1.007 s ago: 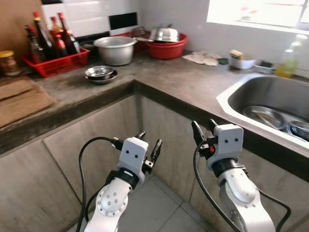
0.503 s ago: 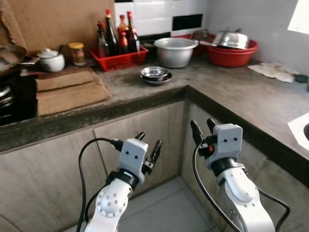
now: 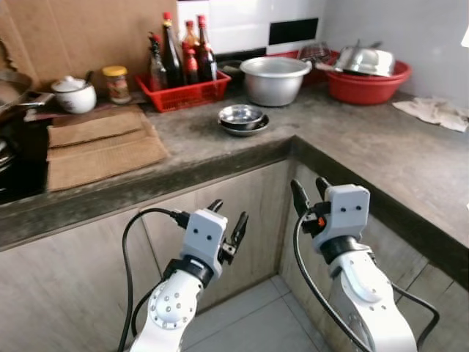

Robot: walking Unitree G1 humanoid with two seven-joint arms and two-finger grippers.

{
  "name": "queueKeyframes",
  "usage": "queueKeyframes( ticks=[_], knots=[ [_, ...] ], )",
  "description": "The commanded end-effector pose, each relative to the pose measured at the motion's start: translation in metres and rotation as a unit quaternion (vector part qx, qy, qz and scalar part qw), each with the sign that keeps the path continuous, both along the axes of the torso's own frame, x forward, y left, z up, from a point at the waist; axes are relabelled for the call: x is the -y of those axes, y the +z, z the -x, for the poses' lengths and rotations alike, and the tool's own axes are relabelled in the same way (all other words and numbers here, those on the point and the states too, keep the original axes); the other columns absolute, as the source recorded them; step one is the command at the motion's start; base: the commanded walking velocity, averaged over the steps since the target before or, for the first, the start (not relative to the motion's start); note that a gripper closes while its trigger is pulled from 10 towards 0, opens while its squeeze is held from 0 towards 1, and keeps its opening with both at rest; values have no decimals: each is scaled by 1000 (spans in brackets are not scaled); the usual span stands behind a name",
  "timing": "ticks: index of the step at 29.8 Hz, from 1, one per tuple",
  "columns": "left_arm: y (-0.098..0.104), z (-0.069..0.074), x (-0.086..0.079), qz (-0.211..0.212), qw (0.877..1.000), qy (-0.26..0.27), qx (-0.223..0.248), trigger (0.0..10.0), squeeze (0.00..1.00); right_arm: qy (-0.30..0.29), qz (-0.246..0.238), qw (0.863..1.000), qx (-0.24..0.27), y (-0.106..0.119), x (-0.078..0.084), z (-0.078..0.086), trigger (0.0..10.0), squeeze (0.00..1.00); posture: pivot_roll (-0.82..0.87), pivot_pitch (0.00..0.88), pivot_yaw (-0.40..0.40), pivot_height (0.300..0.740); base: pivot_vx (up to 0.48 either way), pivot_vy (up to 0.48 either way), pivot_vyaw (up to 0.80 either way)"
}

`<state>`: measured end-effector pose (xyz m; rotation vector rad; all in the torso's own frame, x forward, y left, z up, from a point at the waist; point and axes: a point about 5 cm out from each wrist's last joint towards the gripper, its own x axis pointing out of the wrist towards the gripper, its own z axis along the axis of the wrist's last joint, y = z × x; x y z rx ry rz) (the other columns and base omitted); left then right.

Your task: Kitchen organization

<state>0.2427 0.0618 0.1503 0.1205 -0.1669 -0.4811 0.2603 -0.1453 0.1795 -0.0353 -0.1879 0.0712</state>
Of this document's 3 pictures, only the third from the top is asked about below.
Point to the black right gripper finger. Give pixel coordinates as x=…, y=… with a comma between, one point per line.
x=300, y=198
x=324, y=187

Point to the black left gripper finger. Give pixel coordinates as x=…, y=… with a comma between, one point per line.
x=215, y=206
x=239, y=229

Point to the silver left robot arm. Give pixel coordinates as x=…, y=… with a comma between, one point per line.
x=172, y=308

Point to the red plastic basin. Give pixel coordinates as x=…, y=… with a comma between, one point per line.
x=366, y=92

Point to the aluminium cooking pot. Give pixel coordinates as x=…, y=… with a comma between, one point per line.
x=275, y=86

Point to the red plastic bottle basket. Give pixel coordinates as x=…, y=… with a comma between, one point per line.
x=183, y=97

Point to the large flat cardboard piece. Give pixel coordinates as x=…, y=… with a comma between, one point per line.
x=106, y=165

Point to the crumpled white cloth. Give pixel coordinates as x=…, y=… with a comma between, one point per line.
x=432, y=111

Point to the grey stone mortar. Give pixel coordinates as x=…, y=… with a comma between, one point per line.
x=233, y=70

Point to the small dark bottle red label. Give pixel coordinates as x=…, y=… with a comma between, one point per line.
x=192, y=70

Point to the small folded cardboard piece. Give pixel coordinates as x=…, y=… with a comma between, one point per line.
x=95, y=128

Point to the clear bottle with black pourer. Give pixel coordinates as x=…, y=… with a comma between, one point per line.
x=157, y=70

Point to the dark bottle with red cap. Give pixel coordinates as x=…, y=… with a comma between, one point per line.
x=206, y=55

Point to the tall dark sauce bottle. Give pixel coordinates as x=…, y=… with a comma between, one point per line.
x=172, y=59

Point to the glass jar with yellow lid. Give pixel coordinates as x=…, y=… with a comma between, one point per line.
x=116, y=86

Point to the amber bottle with red cap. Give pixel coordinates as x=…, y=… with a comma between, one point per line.
x=189, y=35

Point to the white ceramic lidded pot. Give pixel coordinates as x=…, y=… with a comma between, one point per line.
x=73, y=97

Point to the thin dark wooden board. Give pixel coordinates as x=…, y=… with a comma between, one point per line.
x=44, y=114

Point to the dark metal wok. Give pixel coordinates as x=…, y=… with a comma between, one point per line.
x=13, y=89

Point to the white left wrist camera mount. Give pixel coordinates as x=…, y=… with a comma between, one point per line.
x=203, y=235

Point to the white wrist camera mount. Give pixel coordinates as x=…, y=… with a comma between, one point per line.
x=203, y=235
x=348, y=209

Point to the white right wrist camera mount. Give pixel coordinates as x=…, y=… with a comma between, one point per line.
x=348, y=209

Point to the brown cardboard wall sheet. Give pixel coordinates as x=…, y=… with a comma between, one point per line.
x=88, y=37

